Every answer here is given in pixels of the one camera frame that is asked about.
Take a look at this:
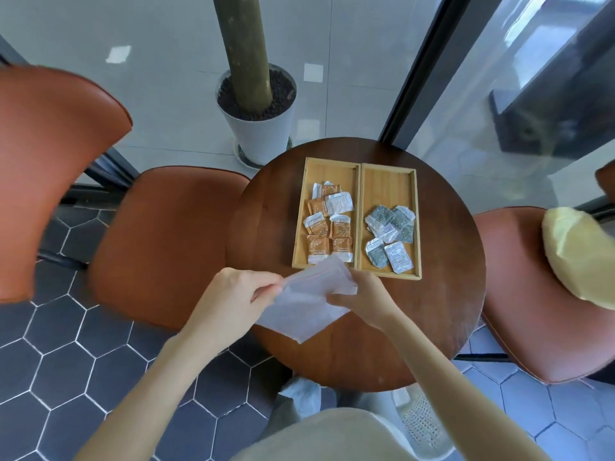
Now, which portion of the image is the person's left hand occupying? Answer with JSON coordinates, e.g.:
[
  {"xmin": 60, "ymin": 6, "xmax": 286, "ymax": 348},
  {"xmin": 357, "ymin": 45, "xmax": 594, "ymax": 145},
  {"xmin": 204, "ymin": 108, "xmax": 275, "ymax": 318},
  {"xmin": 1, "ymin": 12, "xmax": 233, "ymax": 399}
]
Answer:
[{"xmin": 191, "ymin": 267, "xmax": 285, "ymax": 337}]

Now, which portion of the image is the person's right hand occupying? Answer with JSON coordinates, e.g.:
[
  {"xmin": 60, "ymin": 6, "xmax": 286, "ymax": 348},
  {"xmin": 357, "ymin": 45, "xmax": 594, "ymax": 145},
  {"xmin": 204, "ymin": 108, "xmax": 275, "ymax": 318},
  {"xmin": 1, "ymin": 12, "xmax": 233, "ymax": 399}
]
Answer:
[{"xmin": 327, "ymin": 270, "xmax": 402, "ymax": 333}]

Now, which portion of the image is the white translucent plastic bag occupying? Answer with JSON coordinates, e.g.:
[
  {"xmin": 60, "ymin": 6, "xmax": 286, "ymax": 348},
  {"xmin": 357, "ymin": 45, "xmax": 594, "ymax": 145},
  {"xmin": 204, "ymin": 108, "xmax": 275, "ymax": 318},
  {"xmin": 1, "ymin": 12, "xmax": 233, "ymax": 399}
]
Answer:
[{"xmin": 255, "ymin": 255, "xmax": 359, "ymax": 344}]

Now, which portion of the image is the person's left forearm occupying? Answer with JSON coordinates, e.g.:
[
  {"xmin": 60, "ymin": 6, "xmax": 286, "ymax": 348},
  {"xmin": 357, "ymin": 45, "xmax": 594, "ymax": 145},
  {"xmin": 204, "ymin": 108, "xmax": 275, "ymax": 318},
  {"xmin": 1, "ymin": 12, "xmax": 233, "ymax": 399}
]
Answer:
[{"xmin": 71, "ymin": 324, "xmax": 214, "ymax": 461}]

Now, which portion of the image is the person's right forearm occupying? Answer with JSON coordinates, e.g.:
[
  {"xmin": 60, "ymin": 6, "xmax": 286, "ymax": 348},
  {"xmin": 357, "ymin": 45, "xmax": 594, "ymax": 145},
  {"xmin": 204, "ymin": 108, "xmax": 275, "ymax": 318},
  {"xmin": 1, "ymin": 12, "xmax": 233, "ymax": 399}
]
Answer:
[{"xmin": 382, "ymin": 314, "xmax": 540, "ymax": 461}]

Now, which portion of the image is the pile of orange white packets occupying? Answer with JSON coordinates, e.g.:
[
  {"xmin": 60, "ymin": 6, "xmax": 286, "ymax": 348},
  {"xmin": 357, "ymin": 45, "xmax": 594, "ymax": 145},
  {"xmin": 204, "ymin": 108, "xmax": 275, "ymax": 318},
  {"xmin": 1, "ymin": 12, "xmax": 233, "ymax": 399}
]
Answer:
[{"xmin": 303, "ymin": 181, "xmax": 355, "ymax": 265}]

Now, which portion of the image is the pile of grey white packets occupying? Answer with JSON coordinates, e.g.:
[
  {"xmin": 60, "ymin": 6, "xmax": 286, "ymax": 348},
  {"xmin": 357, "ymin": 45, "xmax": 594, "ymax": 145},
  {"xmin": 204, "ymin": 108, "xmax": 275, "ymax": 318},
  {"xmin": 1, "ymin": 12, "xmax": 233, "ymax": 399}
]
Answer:
[{"xmin": 364, "ymin": 205, "xmax": 416, "ymax": 274}]

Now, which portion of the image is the round dark wooden table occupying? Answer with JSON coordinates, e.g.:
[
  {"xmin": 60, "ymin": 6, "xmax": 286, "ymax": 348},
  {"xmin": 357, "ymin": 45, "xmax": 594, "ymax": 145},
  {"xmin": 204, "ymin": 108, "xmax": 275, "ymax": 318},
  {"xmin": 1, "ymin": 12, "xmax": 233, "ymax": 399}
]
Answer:
[{"xmin": 226, "ymin": 136, "xmax": 486, "ymax": 392}]

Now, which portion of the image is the orange leather chair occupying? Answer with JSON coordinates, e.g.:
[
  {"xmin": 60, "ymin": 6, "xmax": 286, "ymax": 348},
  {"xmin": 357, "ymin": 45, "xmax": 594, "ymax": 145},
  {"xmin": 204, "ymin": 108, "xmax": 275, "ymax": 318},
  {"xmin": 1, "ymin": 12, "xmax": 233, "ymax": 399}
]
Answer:
[
  {"xmin": 473, "ymin": 160, "xmax": 615, "ymax": 385},
  {"xmin": 0, "ymin": 64, "xmax": 251, "ymax": 332}
]

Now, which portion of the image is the wooden tray with grey packets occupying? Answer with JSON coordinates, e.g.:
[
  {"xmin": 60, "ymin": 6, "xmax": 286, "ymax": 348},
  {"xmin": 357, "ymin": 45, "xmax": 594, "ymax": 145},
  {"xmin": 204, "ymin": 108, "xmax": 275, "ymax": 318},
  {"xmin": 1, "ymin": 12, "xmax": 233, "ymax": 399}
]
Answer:
[{"xmin": 358, "ymin": 162, "xmax": 422, "ymax": 281}]

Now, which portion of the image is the wooden tray with orange packets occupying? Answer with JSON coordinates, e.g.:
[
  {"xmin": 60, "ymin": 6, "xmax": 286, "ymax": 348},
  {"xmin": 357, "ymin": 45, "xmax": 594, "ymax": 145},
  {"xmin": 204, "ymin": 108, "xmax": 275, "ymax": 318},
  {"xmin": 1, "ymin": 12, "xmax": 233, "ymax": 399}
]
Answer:
[{"xmin": 291, "ymin": 158, "xmax": 361, "ymax": 271}]

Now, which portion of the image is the white pot saucer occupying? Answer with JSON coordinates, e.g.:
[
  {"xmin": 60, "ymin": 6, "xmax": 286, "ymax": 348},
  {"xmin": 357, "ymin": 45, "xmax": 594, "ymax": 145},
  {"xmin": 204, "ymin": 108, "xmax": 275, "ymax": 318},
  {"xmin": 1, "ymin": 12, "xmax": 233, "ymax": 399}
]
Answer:
[{"xmin": 234, "ymin": 135, "xmax": 293, "ymax": 170}]

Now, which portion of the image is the person's beige top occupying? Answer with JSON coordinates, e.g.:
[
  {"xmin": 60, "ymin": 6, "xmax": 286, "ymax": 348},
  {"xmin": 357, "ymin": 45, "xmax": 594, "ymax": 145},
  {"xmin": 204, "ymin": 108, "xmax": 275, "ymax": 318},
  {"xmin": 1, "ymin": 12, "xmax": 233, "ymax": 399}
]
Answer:
[{"xmin": 230, "ymin": 407, "xmax": 402, "ymax": 461}]

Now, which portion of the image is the white mesh shoe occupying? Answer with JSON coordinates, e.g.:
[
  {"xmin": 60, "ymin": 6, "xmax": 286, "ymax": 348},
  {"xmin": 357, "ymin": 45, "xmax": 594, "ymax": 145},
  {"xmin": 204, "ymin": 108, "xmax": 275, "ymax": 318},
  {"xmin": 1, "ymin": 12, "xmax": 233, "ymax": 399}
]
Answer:
[{"xmin": 391, "ymin": 383, "xmax": 455, "ymax": 459}]

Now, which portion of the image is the white plant pot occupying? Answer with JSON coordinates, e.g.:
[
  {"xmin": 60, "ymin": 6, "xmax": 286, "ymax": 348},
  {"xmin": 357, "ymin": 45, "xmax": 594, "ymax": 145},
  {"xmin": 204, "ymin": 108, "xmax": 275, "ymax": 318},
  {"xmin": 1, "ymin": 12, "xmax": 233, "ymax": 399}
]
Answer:
[{"xmin": 215, "ymin": 63, "xmax": 298, "ymax": 166}]

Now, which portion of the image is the green-brown tree trunk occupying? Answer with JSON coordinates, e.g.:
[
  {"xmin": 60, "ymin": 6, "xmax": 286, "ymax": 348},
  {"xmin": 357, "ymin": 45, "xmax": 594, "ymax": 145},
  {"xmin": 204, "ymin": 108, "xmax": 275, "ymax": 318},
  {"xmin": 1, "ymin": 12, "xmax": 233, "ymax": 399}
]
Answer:
[{"xmin": 211, "ymin": 0, "xmax": 274, "ymax": 116}]

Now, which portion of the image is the pale yellow cushion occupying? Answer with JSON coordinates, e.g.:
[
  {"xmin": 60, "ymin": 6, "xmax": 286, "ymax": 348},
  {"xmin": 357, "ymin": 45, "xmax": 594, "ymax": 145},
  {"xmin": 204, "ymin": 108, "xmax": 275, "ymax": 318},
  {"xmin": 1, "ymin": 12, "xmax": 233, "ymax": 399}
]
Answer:
[{"xmin": 541, "ymin": 206, "xmax": 615, "ymax": 311}]

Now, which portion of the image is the black door frame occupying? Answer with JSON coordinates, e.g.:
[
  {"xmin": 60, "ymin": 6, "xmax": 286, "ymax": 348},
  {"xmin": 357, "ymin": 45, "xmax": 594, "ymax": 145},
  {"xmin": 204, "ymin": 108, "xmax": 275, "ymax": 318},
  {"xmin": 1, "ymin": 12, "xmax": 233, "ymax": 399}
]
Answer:
[{"xmin": 379, "ymin": 0, "xmax": 507, "ymax": 145}]

